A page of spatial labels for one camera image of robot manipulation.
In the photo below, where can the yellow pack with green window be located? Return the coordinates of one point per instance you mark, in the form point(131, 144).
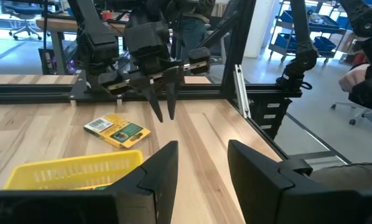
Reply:
point(123, 133)

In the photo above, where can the grey shelf cart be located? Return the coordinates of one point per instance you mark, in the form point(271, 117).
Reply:
point(329, 29)

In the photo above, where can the grey chair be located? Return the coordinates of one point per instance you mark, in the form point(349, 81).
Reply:
point(363, 113)

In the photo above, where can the yellow plastic basket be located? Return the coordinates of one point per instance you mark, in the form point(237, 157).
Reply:
point(15, 180)

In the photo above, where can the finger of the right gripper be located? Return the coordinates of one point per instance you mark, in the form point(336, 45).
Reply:
point(173, 90)
point(147, 90)

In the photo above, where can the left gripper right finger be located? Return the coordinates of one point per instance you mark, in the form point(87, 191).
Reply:
point(257, 193)

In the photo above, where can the person's hand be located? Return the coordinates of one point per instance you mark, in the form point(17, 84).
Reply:
point(352, 79)

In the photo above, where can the black computer tower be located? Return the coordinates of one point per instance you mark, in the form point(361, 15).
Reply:
point(57, 62)

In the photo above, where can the silver aluminium bar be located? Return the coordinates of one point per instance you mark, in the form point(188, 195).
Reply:
point(242, 90)

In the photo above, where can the blue storage bin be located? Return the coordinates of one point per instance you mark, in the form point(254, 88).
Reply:
point(324, 43)
point(285, 40)
point(326, 21)

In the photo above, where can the wooden top desk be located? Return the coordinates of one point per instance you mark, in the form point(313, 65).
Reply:
point(58, 25)

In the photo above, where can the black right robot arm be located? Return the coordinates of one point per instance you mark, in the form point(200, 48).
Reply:
point(95, 40)

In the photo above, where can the white square column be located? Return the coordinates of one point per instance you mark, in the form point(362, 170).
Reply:
point(259, 28)

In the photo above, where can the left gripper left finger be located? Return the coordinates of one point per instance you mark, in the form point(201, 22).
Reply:
point(148, 193)

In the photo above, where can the black office chair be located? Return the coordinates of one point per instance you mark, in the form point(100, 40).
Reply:
point(24, 15)

